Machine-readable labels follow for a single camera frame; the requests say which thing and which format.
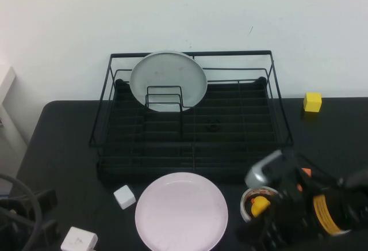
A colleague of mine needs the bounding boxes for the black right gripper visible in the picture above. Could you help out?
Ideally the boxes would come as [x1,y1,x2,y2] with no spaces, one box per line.
[236,154,317,251]

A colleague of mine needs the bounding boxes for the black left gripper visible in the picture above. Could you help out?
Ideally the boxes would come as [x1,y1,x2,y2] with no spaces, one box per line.
[0,189,60,251]

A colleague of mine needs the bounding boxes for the pink round plate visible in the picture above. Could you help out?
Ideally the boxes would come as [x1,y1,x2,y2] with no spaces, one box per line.
[135,172,229,251]

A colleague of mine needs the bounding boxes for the grey round plate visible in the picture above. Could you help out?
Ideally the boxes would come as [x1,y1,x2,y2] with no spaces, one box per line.
[129,51,208,113]

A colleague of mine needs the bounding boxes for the yellow rubber duck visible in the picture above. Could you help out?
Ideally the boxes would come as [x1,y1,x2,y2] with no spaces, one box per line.
[251,195,271,218]

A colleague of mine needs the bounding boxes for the white power adapter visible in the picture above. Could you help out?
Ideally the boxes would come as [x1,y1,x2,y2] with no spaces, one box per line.
[60,226,99,251]

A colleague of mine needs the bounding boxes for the orange cube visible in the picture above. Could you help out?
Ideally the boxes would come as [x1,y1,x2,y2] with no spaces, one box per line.
[296,167,313,192]

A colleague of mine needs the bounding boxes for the white cube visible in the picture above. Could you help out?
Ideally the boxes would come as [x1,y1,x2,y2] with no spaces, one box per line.
[113,184,137,211]

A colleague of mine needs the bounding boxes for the white cabinet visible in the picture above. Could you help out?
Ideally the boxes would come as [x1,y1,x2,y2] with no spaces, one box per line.
[0,58,30,177]

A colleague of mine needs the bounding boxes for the black plastic drip tray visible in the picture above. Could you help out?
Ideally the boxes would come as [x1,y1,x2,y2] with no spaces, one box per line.
[97,77,285,184]

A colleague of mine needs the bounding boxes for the yellow cube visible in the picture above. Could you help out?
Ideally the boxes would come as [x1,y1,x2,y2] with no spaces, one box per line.
[303,92,323,113]

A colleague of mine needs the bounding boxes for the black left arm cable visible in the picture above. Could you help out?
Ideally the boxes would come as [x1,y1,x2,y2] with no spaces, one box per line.
[0,173,40,251]

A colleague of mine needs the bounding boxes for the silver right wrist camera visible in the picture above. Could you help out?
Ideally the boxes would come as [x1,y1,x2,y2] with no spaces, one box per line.
[244,149,297,189]

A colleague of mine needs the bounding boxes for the black wire dish rack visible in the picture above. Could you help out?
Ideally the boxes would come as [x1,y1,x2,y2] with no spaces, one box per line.
[89,50,294,184]

